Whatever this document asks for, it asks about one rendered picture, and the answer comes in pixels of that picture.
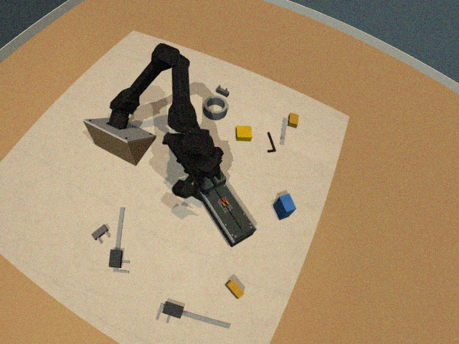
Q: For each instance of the blue cube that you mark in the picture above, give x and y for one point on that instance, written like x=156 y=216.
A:
x=284 y=206

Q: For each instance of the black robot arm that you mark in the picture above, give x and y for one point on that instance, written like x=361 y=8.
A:
x=190 y=140

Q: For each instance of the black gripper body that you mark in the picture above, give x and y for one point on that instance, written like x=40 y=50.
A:
x=185 y=188

